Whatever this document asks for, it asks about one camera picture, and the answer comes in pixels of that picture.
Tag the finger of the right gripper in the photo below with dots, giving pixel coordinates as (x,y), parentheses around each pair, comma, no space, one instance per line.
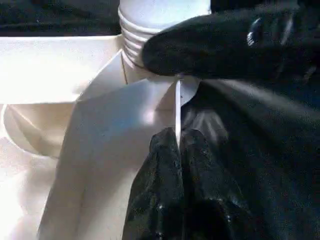
(225,47)

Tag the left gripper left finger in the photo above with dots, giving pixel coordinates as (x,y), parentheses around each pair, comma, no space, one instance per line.
(157,200)

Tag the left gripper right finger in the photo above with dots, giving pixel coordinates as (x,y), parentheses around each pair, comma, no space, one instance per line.
(210,205)

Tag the white plastic table leg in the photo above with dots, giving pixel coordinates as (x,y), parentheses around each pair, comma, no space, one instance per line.
(160,12)

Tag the white plastic table top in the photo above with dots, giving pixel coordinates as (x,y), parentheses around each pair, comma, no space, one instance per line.
(110,140)

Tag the black mat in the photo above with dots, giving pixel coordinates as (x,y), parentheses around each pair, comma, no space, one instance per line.
(270,165)

